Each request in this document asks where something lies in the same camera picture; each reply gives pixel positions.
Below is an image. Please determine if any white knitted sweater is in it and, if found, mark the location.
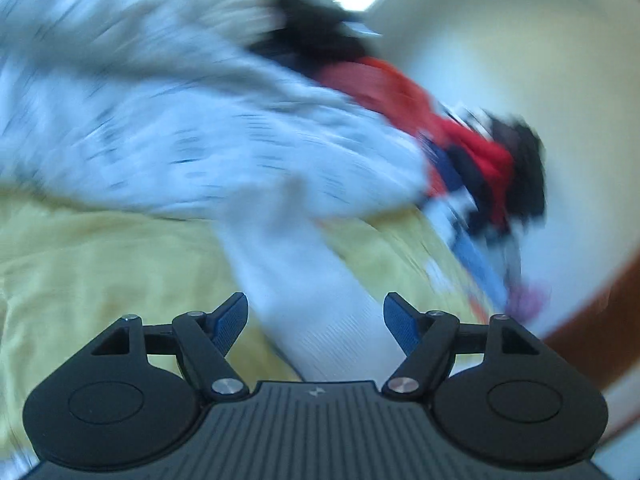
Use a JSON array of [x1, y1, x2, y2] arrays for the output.
[[1, 0, 427, 382]]

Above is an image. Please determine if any pile of dark clothes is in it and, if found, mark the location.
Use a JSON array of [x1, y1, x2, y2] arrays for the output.
[[252, 0, 546, 235]]

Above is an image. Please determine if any pink plastic bag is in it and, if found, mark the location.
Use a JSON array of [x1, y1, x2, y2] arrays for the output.
[[506, 284, 550, 323]]

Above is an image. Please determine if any light blue knitted garment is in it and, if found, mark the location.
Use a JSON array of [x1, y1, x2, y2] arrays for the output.
[[423, 196, 508, 312]]

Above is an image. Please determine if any yellow cartoon bed sheet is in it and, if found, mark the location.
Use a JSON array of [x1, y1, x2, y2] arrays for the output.
[[1, 191, 495, 479]]

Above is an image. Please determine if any brown wooden door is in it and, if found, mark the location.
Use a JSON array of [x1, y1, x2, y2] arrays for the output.
[[541, 253, 640, 441]]

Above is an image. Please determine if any red jacket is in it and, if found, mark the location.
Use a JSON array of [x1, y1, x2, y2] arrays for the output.
[[316, 58, 514, 226]]

